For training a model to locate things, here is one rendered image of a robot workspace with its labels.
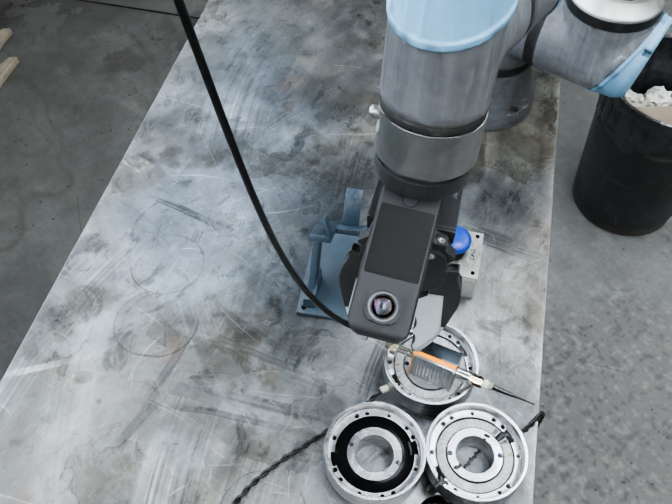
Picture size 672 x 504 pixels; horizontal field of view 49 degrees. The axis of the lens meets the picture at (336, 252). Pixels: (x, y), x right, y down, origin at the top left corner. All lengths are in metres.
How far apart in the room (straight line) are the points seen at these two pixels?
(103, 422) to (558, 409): 1.18
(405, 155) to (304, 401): 0.41
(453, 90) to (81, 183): 1.80
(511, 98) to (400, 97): 0.64
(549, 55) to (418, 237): 0.52
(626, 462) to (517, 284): 0.91
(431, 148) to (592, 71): 0.53
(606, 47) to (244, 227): 0.50
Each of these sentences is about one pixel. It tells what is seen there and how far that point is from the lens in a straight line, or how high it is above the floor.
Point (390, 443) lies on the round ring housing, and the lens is 0.79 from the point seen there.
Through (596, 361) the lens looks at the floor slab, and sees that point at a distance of 1.88.
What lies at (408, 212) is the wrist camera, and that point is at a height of 1.15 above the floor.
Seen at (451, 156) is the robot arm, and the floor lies 1.21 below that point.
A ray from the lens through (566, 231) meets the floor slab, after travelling 2.09.
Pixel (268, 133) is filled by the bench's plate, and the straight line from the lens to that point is 1.09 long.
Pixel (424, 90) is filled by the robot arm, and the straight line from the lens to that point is 0.47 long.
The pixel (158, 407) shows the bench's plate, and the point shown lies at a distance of 0.86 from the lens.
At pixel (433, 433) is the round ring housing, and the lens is 0.80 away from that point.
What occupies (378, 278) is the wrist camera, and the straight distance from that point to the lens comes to 0.52.
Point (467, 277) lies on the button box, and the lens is 0.89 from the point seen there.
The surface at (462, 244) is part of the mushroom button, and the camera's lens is 0.88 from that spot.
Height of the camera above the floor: 1.56
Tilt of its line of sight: 54 degrees down
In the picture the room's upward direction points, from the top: 1 degrees clockwise
